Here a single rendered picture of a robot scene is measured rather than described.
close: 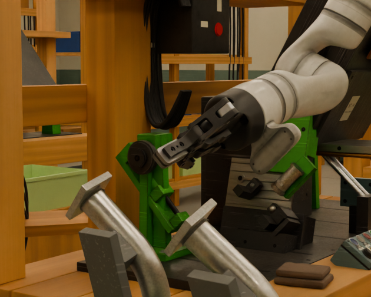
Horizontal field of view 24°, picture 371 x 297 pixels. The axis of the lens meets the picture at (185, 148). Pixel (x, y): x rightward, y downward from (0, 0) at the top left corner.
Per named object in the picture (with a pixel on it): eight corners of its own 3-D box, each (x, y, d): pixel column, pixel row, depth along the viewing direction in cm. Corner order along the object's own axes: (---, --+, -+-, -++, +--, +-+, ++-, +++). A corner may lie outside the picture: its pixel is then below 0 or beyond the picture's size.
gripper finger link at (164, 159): (174, 141, 102) (153, 152, 99) (176, 138, 101) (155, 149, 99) (185, 155, 101) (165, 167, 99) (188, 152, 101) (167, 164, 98)
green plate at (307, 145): (317, 180, 204) (329, 94, 207) (302, 174, 198) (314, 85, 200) (275, 175, 211) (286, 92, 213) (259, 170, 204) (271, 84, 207)
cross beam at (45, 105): (286, 105, 288) (286, 79, 287) (-5, 129, 181) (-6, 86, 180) (272, 105, 290) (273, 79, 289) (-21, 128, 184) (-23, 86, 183)
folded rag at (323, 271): (334, 280, 168) (334, 265, 168) (323, 290, 161) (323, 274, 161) (285, 275, 172) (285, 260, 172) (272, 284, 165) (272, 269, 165)
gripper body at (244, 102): (209, 111, 114) (164, 135, 108) (241, 72, 108) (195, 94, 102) (245, 154, 113) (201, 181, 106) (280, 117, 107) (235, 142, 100)
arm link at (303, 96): (288, 144, 113) (237, 113, 117) (347, 108, 124) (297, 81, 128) (302, 100, 109) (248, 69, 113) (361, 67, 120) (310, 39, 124)
